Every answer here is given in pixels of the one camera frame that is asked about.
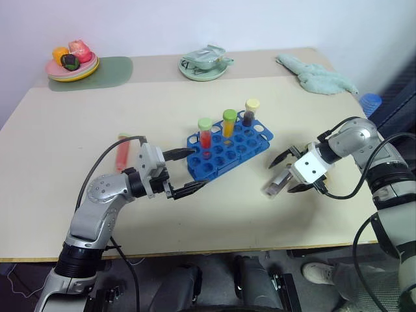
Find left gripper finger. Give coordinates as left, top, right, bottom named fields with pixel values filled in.
left=164, top=148, right=197, bottom=163
left=170, top=179, right=209, bottom=201

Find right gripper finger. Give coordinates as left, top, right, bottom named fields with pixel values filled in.
left=268, top=146, right=295, bottom=169
left=287, top=183, right=315, bottom=195

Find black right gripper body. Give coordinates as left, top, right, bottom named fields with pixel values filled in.
left=285, top=145, right=328, bottom=195

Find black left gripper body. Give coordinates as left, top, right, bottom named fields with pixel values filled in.
left=150, top=151, right=178, bottom=200

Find dark liquid test tube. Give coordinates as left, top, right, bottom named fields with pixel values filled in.
left=261, top=170, right=295, bottom=200

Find blue test tube rack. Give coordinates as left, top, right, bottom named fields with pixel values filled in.
left=186, top=110, right=275, bottom=182

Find red tube green cap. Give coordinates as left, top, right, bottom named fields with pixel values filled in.
left=197, top=117, right=214, bottom=151
left=115, top=132, right=133, bottom=173

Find dark tube yellow cap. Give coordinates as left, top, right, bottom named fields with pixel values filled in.
left=242, top=98, right=261, bottom=128

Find yellow tube green cap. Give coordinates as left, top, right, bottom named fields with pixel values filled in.
left=222, top=109, right=238, bottom=138

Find light green towel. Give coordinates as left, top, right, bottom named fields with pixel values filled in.
left=276, top=53, right=360, bottom=97

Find blue stacked cups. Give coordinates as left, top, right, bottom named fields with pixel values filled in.
left=358, top=93, right=383, bottom=119

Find white shoe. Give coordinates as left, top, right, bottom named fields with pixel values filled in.
left=302, top=262, right=337, bottom=287

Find pale green foil packet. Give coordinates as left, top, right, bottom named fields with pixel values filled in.
left=184, top=44, right=227, bottom=70

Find green placemat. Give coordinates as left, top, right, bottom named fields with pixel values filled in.
left=48, top=56, right=135, bottom=93

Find mint green cup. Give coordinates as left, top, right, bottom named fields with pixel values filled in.
left=191, top=55, right=235, bottom=72

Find grey trouser leg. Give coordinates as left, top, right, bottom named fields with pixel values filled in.
left=330, top=259, right=402, bottom=312

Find black padded chair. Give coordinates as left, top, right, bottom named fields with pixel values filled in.
left=372, top=53, right=416, bottom=141

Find yellow plate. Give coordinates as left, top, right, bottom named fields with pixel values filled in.
left=48, top=61, right=101, bottom=83

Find light green plate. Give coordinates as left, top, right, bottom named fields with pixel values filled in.
left=48, top=58, right=99, bottom=81

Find pink toy peach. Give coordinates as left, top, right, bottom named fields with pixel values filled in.
left=68, top=39, right=92, bottom=64

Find black and green toy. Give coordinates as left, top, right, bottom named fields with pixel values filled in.
left=60, top=54, right=81, bottom=71

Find stacked plates with toy food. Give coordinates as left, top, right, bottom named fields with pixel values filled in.
left=44, top=53, right=98, bottom=79

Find orange toy fruit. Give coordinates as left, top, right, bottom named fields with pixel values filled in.
left=51, top=46, right=71, bottom=66

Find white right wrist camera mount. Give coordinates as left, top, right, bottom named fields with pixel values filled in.
left=291, top=142, right=335, bottom=187

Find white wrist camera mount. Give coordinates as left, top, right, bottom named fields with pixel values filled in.
left=291, top=142, right=335, bottom=187
left=135, top=142, right=170, bottom=199

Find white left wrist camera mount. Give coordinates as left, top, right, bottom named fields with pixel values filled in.
left=135, top=142, right=170, bottom=199

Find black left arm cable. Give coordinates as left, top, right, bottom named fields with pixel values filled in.
left=75, top=135, right=149, bottom=312

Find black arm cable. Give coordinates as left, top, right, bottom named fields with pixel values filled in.
left=75, top=135, right=149, bottom=312
left=317, top=128, right=415, bottom=312

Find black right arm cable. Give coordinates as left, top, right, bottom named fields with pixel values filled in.
left=317, top=128, right=415, bottom=312

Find thin white cable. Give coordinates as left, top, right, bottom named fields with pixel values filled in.
left=7, top=262, right=44, bottom=298

